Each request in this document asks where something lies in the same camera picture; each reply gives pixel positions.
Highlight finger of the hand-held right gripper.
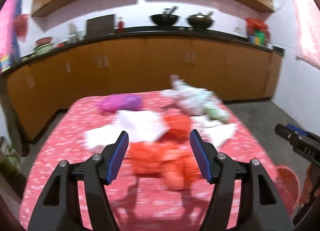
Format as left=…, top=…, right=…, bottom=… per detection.
left=274, top=124, right=298, bottom=146
left=286, top=123, right=320, bottom=142

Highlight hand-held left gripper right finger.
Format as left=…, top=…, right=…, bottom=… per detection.
left=189, top=129, right=293, bottom=231

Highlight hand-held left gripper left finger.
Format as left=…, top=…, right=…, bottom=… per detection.
left=27, top=131, right=130, bottom=231

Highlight white paper sheet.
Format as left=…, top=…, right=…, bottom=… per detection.
left=117, top=110, right=169, bottom=144
left=192, top=116, right=238, bottom=150
left=84, top=125, right=120, bottom=154

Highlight large red plastic basin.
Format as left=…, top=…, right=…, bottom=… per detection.
left=275, top=166, right=302, bottom=218

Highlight orange printed plastic bag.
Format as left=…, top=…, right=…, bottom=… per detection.
left=129, top=141, right=200, bottom=190
left=164, top=114, right=192, bottom=139

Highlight green plastic bag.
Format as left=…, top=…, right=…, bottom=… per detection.
left=200, top=101, right=230, bottom=123

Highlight purple plastic bag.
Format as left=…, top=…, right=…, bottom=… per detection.
left=96, top=94, right=142, bottom=113

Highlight clear plastic bags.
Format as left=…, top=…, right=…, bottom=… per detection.
left=160, top=74, right=218, bottom=116

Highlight person's right forearm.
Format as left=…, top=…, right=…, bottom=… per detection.
left=299, top=164, right=320, bottom=211

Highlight red floral tablecloth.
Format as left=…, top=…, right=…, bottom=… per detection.
left=19, top=91, right=295, bottom=231

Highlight green box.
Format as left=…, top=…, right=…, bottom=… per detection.
left=254, top=29, right=266, bottom=45

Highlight lower wooden cabinets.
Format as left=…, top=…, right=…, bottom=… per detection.
left=6, top=38, right=282, bottom=144

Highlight pink floral curtain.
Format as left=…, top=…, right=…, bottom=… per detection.
left=285, top=0, right=320, bottom=69

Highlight black countertop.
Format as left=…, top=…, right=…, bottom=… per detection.
left=0, top=26, right=285, bottom=77

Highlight dark cutting board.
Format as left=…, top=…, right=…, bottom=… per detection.
left=86, top=14, right=116, bottom=37

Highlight tall clear plastic bag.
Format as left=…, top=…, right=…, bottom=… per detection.
left=67, top=21, right=78, bottom=43

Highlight black wok with lid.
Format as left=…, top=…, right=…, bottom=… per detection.
left=186, top=11, right=215, bottom=30

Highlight small red basin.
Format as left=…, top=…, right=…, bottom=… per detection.
left=36, top=37, right=53, bottom=46

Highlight colourful box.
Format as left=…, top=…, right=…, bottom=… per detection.
left=0, top=55, right=12, bottom=73

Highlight red hanging plastic bag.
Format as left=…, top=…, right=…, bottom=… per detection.
left=13, top=14, right=30, bottom=38

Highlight pink hanging cloth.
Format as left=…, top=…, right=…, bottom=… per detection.
left=0, top=0, right=29, bottom=72

